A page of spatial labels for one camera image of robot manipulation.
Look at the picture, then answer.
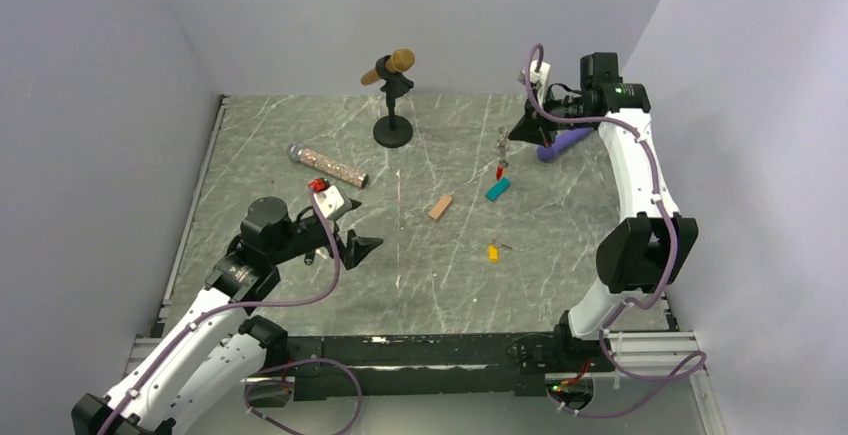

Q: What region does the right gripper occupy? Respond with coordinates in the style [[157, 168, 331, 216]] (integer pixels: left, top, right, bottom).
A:
[[508, 85, 592, 149]]

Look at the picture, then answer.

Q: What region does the yellow tag key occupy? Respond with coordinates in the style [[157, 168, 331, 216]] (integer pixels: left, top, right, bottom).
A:
[[487, 239, 513, 263]]

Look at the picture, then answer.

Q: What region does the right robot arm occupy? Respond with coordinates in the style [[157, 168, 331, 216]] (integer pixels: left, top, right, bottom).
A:
[[509, 44, 698, 371]]

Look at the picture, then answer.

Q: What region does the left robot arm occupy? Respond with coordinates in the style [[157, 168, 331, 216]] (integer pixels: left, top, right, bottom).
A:
[[71, 187, 383, 434]]

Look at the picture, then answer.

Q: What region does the purple microphone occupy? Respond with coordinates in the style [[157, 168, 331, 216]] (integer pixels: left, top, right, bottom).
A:
[[536, 128, 593, 163]]

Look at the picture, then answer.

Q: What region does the black tag key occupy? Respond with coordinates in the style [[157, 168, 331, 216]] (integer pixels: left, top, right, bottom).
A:
[[304, 247, 333, 266]]

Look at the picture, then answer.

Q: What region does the teal block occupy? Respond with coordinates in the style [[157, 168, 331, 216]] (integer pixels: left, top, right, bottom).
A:
[[484, 177, 512, 202]]

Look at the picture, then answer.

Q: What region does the wooden block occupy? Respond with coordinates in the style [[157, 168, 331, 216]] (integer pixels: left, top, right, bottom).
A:
[[428, 194, 453, 221]]

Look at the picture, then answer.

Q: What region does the glitter microphone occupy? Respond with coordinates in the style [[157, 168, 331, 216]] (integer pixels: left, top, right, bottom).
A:
[[286, 143, 370, 188]]

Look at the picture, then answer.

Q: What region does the black microphone stand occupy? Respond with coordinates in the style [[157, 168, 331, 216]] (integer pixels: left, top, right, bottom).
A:
[[373, 72, 414, 148]]

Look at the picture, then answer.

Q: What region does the gold microphone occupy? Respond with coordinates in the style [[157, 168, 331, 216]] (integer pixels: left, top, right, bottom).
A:
[[360, 48, 416, 86]]

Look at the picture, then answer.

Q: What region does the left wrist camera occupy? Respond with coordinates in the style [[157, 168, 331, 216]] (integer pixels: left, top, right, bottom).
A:
[[308, 178, 353, 221]]

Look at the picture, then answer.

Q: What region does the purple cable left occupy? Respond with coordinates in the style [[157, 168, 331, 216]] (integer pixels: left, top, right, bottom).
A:
[[95, 186, 364, 435]]

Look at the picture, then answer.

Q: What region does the purple cable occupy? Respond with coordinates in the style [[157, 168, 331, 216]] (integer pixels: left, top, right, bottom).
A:
[[524, 44, 708, 420], [95, 186, 364, 435]]

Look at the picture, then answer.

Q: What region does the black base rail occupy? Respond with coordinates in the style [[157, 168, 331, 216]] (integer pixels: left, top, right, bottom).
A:
[[248, 326, 613, 401]]

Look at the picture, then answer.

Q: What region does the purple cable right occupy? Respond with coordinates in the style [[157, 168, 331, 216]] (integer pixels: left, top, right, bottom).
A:
[[524, 44, 708, 420]]

